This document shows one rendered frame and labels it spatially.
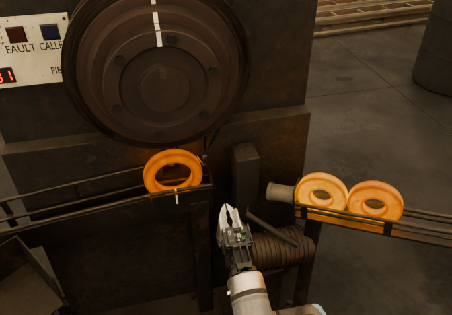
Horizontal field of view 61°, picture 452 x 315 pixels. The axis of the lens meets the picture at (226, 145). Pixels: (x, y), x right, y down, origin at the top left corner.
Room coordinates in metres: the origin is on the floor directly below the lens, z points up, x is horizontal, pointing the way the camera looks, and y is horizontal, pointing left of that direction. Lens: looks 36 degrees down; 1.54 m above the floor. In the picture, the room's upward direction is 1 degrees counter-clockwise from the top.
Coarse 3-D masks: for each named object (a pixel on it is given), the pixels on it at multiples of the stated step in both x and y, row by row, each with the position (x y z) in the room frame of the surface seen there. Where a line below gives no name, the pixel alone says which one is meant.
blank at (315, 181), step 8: (304, 176) 0.90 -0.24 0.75; (312, 176) 0.88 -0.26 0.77; (320, 176) 0.87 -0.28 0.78; (328, 176) 0.86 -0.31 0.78; (304, 184) 0.87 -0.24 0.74; (312, 184) 0.86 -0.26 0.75; (320, 184) 0.85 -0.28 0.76; (328, 184) 0.85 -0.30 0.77; (336, 184) 0.84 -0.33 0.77; (304, 192) 0.87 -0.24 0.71; (312, 192) 0.89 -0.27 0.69; (328, 192) 0.84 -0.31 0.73; (336, 192) 0.84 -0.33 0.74; (344, 192) 0.83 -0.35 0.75; (304, 200) 0.87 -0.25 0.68; (312, 200) 0.86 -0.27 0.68; (320, 200) 0.88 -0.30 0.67; (328, 200) 0.87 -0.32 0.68; (336, 200) 0.83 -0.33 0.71; (344, 200) 0.83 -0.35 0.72; (336, 208) 0.83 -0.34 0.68
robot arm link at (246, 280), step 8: (248, 272) 0.56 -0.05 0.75; (256, 272) 0.56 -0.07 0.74; (232, 280) 0.55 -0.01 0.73; (240, 280) 0.54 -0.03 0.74; (248, 280) 0.54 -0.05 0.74; (256, 280) 0.54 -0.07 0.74; (232, 288) 0.53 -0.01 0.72; (240, 288) 0.52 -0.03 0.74; (248, 288) 0.52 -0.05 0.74; (264, 288) 0.53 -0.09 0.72
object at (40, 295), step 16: (16, 240) 0.70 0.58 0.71; (0, 256) 0.66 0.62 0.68; (16, 256) 0.69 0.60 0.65; (32, 256) 0.64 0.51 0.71; (0, 272) 0.65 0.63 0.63; (16, 272) 0.67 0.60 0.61; (32, 272) 0.67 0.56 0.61; (48, 272) 0.59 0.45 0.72; (0, 288) 0.62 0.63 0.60; (16, 288) 0.62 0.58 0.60; (32, 288) 0.62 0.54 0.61; (48, 288) 0.61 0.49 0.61; (0, 304) 0.57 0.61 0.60; (16, 304) 0.57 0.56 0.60; (32, 304) 0.57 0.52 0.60; (48, 304) 0.57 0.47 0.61; (64, 304) 0.57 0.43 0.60
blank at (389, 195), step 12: (372, 180) 0.83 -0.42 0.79; (360, 192) 0.81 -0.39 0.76; (372, 192) 0.80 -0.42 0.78; (384, 192) 0.79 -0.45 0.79; (396, 192) 0.79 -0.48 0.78; (348, 204) 0.82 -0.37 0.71; (360, 204) 0.81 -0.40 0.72; (396, 204) 0.77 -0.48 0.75; (384, 216) 0.78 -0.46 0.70; (396, 216) 0.77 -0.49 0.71
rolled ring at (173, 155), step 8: (160, 152) 0.92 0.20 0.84; (168, 152) 0.91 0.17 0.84; (176, 152) 0.92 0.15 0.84; (184, 152) 0.93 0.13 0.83; (152, 160) 0.90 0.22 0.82; (160, 160) 0.89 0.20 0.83; (168, 160) 0.90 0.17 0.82; (176, 160) 0.90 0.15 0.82; (184, 160) 0.91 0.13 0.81; (192, 160) 0.91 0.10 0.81; (144, 168) 0.91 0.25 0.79; (152, 168) 0.89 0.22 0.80; (192, 168) 0.91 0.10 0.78; (200, 168) 0.92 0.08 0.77; (144, 176) 0.88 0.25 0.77; (152, 176) 0.89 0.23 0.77; (192, 176) 0.92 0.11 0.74; (200, 176) 0.92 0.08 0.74; (152, 184) 0.88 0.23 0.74; (160, 184) 0.92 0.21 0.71; (184, 184) 0.93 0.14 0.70; (192, 184) 0.91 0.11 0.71; (176, 192) 0.90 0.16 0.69
